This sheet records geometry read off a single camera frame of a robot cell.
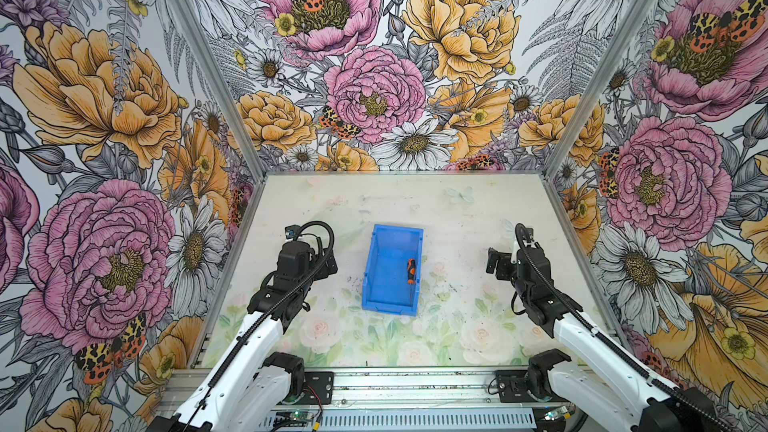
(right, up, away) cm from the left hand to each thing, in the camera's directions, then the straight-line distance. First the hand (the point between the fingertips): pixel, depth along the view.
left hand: (316, 263), depth 83 cm
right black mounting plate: (+50, -28, -9) cm, 58 cm away
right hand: (+53, +1, +3) cm, 53 cm away
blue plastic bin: (+19, -9, +12) cm, 24 cm away
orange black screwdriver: (+26, -5, +11) cm, 29 cm away
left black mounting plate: (+3, -28, -8) cm, 29 cm away
